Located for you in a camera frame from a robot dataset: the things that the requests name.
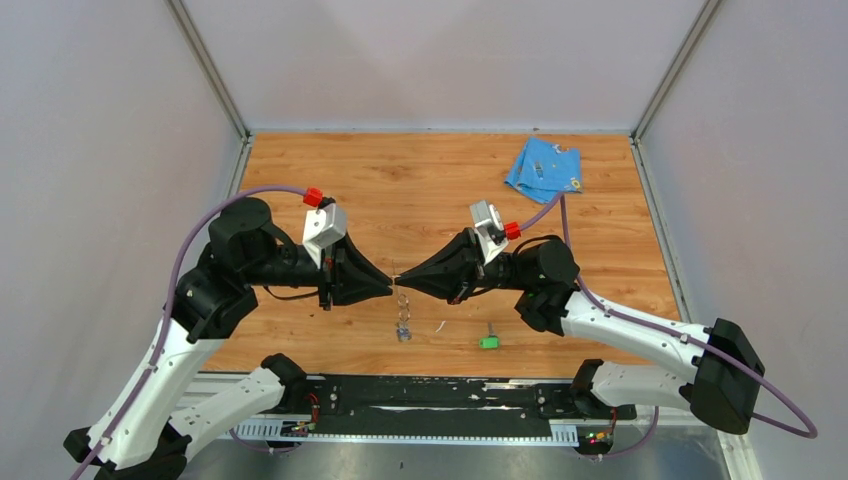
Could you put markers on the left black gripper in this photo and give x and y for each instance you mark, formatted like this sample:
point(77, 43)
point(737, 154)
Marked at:
point(348, 276)

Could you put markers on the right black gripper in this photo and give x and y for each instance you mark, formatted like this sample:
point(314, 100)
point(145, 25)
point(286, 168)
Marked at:
point(451, 274)

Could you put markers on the key with green tag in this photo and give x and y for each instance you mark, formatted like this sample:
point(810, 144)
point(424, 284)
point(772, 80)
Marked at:
point(491, 341)

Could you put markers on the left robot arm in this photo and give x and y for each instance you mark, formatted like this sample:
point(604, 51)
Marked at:
point(144, 435)

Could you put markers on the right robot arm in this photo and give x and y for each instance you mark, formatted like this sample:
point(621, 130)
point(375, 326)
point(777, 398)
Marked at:
point(712, 371)

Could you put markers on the folded blue cloth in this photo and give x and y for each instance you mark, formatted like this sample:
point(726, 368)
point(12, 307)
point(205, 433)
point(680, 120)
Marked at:
point(543, 169)

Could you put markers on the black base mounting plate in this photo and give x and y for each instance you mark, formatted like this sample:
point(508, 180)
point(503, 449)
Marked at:
point(429, 406)

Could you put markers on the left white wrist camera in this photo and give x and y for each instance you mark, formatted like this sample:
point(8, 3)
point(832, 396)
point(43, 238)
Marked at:
point(324, 226)

